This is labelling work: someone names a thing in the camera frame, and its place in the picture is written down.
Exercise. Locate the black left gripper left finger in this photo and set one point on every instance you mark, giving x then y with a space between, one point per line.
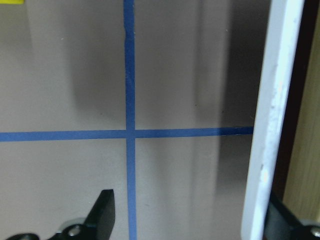
99 223

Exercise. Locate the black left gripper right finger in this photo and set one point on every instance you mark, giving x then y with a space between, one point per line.
281 224

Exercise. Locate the light wooden drawer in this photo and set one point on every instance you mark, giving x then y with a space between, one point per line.
286 18

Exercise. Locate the yellow block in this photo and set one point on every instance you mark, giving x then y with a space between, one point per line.
12 2

